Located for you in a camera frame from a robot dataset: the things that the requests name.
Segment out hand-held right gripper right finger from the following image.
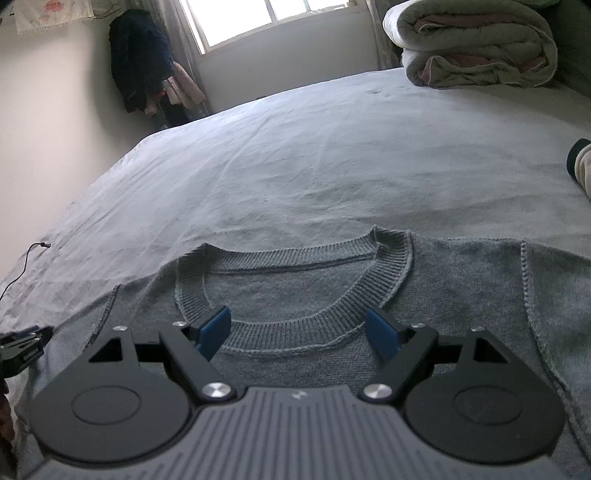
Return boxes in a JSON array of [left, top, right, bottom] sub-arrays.
[[362, 308, 509, 407]]

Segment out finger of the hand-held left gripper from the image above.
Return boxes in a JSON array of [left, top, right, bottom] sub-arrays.
[[0, 325, 54, 348]]

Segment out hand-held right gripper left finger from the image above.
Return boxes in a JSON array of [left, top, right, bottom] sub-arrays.
[[88, 305, 236, 406]]

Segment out grey patterned knit sweater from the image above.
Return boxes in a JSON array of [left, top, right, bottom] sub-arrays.
[[14, 225, 591, 480]]

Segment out person's left forearm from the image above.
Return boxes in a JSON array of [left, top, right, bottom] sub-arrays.
[[0, 378, 17, 480]]

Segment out pink hanging clothes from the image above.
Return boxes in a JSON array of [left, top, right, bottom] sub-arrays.
[[145, 62, 206, 117]]

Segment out dark hanging clothes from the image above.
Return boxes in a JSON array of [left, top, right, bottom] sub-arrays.
[[109, 9, 176, 115]]

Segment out bed with grey sheet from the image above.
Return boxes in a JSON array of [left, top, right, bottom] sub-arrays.
[[0, 67, 591, 480]]

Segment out folded cream garment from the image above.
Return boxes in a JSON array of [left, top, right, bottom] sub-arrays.
[[567, 137, 591, 199]]

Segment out folded white pink quilt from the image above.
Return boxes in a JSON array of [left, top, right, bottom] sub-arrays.
[[383, 0, 559, 89]]

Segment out window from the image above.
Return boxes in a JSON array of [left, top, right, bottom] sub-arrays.
[[178, 0, 370, 54]]

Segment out grey padded headboard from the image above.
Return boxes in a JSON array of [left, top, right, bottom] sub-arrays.
[[545, 0, 591, 99]]

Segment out black cable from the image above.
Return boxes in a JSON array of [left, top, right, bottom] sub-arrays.
[[0, 242, 51, 301]]

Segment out white wall cloth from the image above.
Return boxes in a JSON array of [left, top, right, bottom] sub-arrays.
[[14, 0, 95, 35]]

